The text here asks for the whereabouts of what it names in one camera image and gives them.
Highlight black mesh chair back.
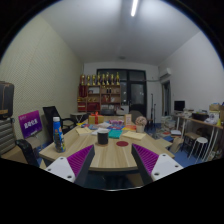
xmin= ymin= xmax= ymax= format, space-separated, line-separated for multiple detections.
xmin=14 ymin=138 xmax=40 ymax=168

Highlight teal notebook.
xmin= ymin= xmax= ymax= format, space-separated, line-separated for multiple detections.
xmin=107 ymin=129 xmax=124 ymax=140

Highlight large pale yellow book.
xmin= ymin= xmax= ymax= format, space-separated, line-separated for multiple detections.
xmin=122 ymin=130 xmax=147 ymax=141

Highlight yellow gift box red ribbon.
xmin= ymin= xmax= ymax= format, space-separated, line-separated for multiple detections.
xmin=87 ymin=111 xmax=105 ymax=126

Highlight ceiling tube light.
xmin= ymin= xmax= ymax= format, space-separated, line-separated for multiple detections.
xmin=130 ymin=0 xmax=139 ymax=18

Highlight small pale yellow book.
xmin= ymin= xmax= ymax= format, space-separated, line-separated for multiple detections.
xmin=75 ymin=126 xmax=93 ymax=136

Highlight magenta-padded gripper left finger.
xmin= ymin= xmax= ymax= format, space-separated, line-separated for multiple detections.
xmin=44 ymin=144 xmax=96 ymax=188

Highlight white wall air conditioner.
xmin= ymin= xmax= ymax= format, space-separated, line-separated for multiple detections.
xmin=158 ymin=67 xmax=173 ymax=81

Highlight orange red book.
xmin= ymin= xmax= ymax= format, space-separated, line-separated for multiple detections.
xmin=121 ymin=124 xmax=138 ymax=132

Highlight pink flowers in white pot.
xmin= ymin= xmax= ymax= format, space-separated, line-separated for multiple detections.
xmin=134 ymin=115 xmax=148 ymax=134

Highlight blue drink bottle white cap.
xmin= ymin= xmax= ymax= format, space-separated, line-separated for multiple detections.
xmin=52 ymin=116 xmax=67 ymax=154

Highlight white round stool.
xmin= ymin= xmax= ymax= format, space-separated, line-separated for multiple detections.
xmin=188 ymin=136 xmax=209 ymax=160

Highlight grey ribbed suitcase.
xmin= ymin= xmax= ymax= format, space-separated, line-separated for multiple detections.
xmin=0 ymin=117 xmax=17 ymax=156

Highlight dark cup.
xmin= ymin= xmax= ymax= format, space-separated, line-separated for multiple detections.
xmin=96 ymin=128 xmax=110 ymax=146

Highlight blue colourful book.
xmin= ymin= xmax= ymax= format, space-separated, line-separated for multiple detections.
xmin=80 ymin=123 xmax=99 ymax=131

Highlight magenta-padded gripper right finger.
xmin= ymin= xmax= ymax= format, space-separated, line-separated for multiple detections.
xmin=130 ymin=143 xmax=184 ymax=186

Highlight flat round red coaster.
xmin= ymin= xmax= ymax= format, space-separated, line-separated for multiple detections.
xmin=115 ymin=140 xmax=130 ymax=148

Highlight wooden shelf unit with trophies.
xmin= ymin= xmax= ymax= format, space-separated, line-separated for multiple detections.
xmin=76 ymin=71 xmax=122 ymax=114

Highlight white printed booklet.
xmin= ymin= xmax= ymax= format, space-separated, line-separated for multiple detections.
xmin=91 ymin=127 xmax=111 ymax=136

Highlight upright orange box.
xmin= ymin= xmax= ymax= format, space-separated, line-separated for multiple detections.
xmin=123 ymin=113 xmax=133 ymax=126

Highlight purple sign board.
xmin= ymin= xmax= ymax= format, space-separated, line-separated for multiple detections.
xmin=17 ymin=110 xmax=43 ymax=139

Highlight black-framed glass door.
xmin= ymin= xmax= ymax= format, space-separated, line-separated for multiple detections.
xmin=96 ymin=68 xmax=148 ymax=118

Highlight dark bag with tan trim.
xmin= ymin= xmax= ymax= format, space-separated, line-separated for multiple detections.
xmin=0 ymin=80 xmax=15 ymax=120

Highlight cluttered side desk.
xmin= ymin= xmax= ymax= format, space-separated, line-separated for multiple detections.
xmin=173 ymin=111 xmax=224 ymax=161

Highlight black office chair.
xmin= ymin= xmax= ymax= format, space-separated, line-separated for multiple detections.
xmin=42 ymin=105 xmax=77 ymax=141

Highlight computer monitor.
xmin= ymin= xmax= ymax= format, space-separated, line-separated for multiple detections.
xmin=173 ymin=100 xmax=186 ymax=112

